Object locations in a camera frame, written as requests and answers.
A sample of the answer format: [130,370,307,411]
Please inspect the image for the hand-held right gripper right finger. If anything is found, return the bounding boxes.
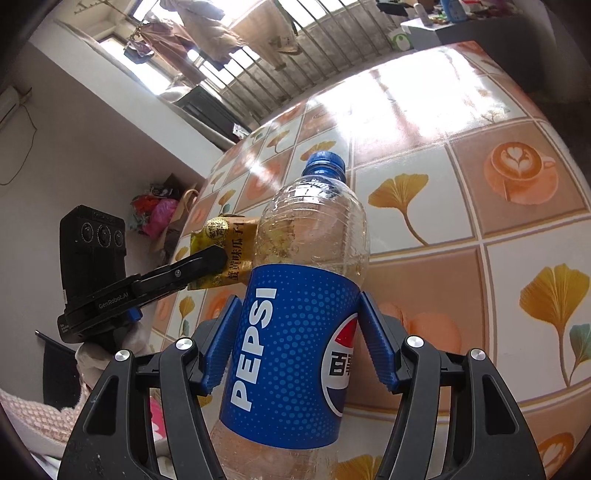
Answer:
[359,292,536,480]

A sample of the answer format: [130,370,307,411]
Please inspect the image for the blue bottle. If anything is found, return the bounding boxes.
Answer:
[438,0,468,24]

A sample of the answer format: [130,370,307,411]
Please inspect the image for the table with printed tablecloth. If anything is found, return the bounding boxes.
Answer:
[152,41,591,480]

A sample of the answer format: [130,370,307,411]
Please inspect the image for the clear blue-label soda bottle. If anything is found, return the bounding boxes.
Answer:
[210,151,371,480]

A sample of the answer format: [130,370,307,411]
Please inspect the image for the pink plastic bag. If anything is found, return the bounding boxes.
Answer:
[143,198,179,239]

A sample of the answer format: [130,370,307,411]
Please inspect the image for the red plastic bag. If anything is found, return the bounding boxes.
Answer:
[131,194,158,219]

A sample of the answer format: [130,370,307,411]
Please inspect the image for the metal window railing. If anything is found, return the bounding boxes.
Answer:
[198,0,446,121]

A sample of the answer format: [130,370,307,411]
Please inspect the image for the brown paper bag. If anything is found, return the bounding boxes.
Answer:
[173,187,202,228]

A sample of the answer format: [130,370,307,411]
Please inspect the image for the beige hanging garment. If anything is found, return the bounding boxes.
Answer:
[252,0,304,70]

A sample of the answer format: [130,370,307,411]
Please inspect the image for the dark grey cabinet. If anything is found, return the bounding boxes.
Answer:
[401,8,546,51]

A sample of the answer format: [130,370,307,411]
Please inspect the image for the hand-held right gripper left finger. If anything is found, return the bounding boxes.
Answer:
[58,295,243,480]

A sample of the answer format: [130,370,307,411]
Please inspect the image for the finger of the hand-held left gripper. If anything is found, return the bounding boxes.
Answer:
[124,246,229,309]

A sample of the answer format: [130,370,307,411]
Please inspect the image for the beige hanging coat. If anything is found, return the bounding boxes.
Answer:
[161,0,251,62]

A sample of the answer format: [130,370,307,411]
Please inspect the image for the white green container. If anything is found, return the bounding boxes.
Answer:
[392,25,415,50]

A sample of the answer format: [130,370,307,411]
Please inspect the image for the yellow seed snack packet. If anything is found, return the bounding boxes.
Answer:
[187,217,262,291]

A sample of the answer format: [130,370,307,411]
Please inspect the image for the pink hanging clothes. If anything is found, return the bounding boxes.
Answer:
[124,18,205,89]

